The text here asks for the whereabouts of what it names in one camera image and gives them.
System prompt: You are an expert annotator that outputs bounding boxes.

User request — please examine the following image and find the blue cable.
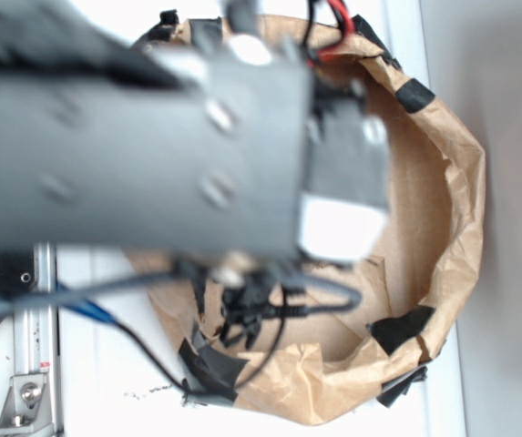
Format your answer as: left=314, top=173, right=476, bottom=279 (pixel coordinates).
left=55, top=281, right=120, bottom=325

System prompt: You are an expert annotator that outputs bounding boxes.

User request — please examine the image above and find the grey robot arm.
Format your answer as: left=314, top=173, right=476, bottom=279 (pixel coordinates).
left=0, top=1, right=389, bottom=264

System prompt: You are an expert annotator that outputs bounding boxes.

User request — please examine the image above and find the thin black cable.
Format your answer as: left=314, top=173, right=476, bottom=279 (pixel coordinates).
left=114, top=290, right=289, bottom=397

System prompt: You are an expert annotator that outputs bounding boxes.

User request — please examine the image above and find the red wire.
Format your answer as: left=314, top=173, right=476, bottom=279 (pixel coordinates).
left=308, top=0, right=357, bottom=65

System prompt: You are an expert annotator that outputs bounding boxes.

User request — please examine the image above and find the aluminium extrusion rail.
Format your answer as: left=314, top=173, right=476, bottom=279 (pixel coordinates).
left=2, top=243, right=64, bottom=436

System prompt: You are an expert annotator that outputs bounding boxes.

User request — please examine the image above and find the grey cable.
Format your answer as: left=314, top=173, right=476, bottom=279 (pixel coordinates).
left=0, top=266, right=363, bottom=320

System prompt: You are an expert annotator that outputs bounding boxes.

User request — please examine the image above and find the metal corner bracket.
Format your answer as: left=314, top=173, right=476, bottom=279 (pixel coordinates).
left=0, top=373, right=52, bottom=436

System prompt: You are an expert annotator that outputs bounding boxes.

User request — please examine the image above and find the brown paper bag bin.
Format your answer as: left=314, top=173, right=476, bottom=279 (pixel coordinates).
left=148, top=15, right=486, bottom=425

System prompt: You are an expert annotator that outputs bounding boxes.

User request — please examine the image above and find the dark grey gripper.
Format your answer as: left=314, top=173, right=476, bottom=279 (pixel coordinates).
left=297, top=80, right=391, bottom=264

